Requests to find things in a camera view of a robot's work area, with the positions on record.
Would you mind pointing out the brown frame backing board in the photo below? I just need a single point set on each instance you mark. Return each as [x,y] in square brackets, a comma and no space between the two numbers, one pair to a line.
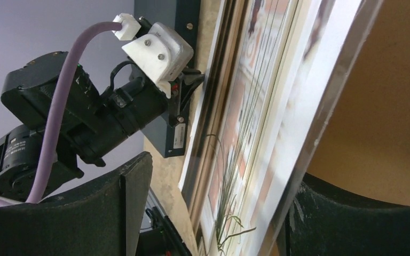
[365,148]

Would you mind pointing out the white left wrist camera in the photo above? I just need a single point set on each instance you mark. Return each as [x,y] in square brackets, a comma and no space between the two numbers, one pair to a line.
[161,54]

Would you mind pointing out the plant window photo print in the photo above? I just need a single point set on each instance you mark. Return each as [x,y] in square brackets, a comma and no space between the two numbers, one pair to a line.
[255,52]

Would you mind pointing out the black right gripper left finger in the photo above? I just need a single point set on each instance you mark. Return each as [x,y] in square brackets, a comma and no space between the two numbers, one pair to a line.
[100,217]

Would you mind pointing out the clear acrylic glass pane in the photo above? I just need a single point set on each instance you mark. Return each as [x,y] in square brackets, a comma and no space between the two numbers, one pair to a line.
[323,40]

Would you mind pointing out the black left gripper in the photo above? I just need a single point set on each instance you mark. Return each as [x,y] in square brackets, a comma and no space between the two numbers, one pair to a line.
[104,121]

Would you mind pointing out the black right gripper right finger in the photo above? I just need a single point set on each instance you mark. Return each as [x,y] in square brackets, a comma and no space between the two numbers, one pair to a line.
[327,220]

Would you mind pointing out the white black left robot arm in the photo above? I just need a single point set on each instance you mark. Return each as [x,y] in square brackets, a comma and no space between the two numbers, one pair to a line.
[27,93]

